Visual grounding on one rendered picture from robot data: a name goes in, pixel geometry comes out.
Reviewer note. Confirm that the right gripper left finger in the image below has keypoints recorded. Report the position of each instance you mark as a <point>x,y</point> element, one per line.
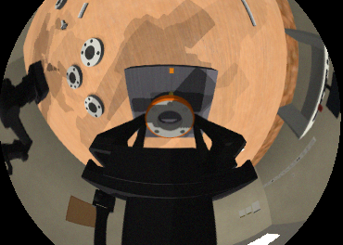
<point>120,134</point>

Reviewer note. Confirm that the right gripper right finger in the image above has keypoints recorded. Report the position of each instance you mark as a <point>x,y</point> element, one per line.
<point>225,144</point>

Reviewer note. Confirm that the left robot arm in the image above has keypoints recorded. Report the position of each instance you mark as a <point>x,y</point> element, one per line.
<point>10,106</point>

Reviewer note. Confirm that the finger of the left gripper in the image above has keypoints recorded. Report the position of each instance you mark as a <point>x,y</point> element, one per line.
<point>9,170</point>

